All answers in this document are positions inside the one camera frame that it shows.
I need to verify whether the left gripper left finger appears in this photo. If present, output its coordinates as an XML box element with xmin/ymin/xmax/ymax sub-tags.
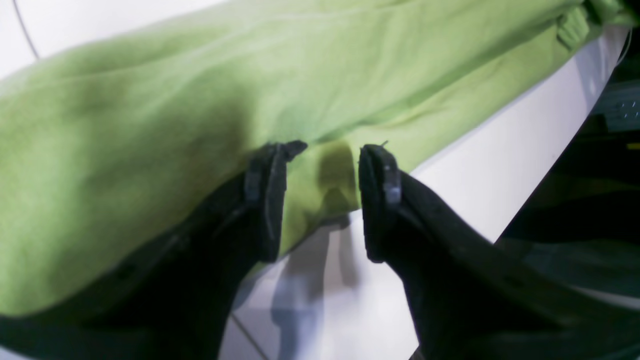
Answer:
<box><xmin>1</xmin><ymin>140</ymin><xmax>307</xmax><ymax>360</ymax></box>

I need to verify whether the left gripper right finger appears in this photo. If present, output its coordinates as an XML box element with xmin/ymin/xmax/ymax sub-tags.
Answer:
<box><xmin>358</xmin><ymin>145</ymin><xmax>640</xmax><ymax>360</ymax></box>

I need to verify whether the green t-shirt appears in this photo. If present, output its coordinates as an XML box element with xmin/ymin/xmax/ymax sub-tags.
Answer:
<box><xmin>0</xmin><ymin>0</ymin><xmax>639</xmax><ymax>316</ymax></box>

